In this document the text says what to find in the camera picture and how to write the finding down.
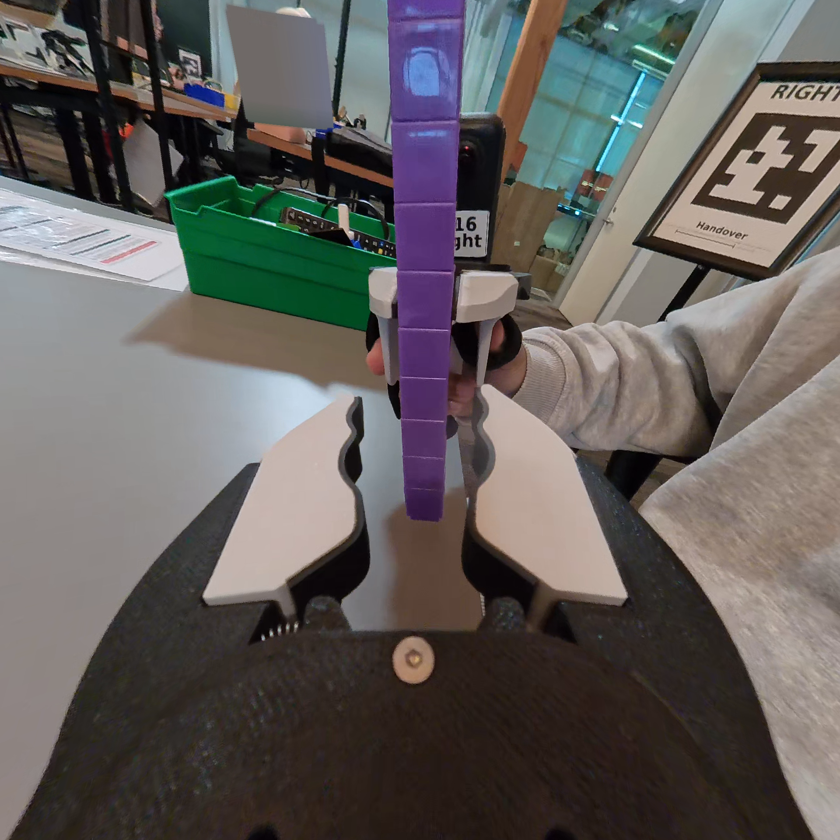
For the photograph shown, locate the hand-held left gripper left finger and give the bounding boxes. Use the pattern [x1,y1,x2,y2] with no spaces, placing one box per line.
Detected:
[201,392,371,614]

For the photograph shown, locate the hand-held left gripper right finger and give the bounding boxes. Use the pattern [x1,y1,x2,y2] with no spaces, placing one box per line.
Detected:
[461,384,631,627]

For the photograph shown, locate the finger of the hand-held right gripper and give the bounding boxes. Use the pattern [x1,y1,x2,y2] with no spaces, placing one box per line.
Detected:
[451,271,521,383]
[367,268,401,388]

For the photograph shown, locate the purple segmented square tube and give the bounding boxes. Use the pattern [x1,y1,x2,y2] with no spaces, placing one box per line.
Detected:
[386,0,463,522]

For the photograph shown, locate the person's right forearm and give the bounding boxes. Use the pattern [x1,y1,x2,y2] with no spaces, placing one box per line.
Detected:
[513,249,840,460]

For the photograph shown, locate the person's right hand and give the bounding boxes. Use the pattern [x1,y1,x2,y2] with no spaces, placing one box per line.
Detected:
[366,338,530,421]

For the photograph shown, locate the cardboard box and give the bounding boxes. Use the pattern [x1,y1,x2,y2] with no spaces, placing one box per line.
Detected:
[502,180,567,291]

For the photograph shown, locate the green plastic bin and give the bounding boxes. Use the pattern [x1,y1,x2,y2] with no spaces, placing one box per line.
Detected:
[164,176,399,332]

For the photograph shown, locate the black bag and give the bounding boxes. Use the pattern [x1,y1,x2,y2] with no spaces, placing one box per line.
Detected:
[325,125,395,179]

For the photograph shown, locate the person's grey sweatshirt torso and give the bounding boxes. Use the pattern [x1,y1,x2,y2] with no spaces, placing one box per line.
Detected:
[640,357,840,840]

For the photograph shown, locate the framed marker poster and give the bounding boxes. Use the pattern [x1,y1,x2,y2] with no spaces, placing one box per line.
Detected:
[633,62,840,322]

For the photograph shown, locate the printed paper sheet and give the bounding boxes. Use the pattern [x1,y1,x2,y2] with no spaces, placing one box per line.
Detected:
[0,187,189,294]

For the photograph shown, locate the black metal shelf rack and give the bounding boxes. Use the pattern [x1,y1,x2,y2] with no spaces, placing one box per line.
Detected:
[0,0,245,219]

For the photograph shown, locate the wooden support post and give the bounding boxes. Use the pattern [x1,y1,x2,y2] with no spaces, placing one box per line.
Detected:
[497,0,569,166]

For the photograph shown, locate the black cable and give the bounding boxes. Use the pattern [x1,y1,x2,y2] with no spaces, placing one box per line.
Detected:
[252,185,389,238]

